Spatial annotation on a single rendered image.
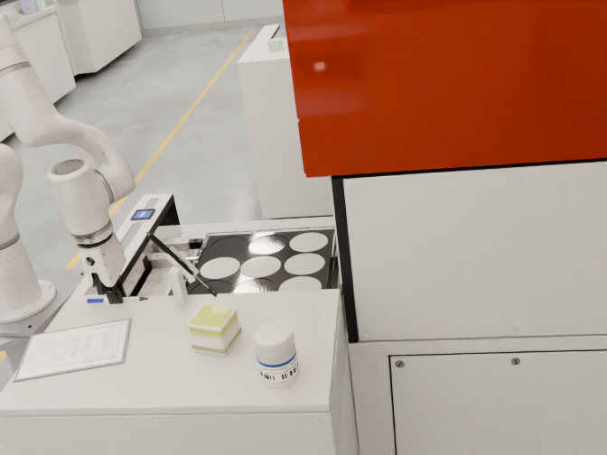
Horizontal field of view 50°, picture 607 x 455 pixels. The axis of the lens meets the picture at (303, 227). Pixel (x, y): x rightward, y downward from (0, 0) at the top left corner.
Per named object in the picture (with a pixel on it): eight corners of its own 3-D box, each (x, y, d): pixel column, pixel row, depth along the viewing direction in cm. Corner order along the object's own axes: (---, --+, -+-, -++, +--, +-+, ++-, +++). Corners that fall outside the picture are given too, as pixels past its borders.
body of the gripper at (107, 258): (101, 246, 128) (117, 290, 134) (117, 217, 136) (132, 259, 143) (65, 247, 129) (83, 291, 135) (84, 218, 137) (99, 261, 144)
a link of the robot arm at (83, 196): (101, 205, 137) (60, 226, 132) (80, 149, 129) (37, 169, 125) (121, 218, 131) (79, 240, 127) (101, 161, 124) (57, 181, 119)
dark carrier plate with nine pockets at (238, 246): (334, 230, 177) (334, 228, 177) (325, 304, 147) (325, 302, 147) (210, 236, 182) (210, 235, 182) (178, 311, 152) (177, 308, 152)
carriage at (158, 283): (194, 253, 184) (192, 244, 183) (156, 333, 152) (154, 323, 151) (167, 254, 185) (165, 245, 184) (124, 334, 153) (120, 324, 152)
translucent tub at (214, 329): (243, 334, 129) (238, 306, 126) (226, 358, 123) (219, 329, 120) (210, 329, 132) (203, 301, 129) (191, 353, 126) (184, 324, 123)
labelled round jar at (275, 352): (301, 362, 120) (294, 320, 115) (297, 388, 114) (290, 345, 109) (263, 363, 121) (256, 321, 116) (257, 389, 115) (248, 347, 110)
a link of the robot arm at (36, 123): (59, 61, 134) (132, 193, 138) (-18, 88, 125) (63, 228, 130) (69, 45, 126) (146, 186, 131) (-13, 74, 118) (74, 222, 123)
